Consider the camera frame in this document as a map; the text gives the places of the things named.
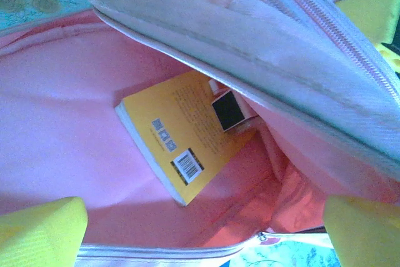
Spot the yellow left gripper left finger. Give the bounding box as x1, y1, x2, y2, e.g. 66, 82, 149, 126
0, 196, 89, 267

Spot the pink school backpack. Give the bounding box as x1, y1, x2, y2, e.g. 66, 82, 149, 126
0, 0, 400, 267

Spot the yellow paperback book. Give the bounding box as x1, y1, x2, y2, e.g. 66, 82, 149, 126
114, 69, 257, 207

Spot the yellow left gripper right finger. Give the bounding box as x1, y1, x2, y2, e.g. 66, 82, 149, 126
324, 193, 400, 267

